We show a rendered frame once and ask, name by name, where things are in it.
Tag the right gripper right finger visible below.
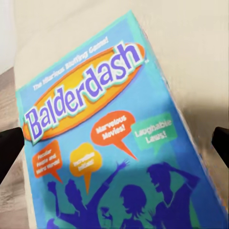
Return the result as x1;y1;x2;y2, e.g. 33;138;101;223
212;126;229;168

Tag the board game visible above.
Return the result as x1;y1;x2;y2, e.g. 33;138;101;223
15;10;229;229

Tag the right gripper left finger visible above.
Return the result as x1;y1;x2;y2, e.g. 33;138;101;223
0;126;25;184

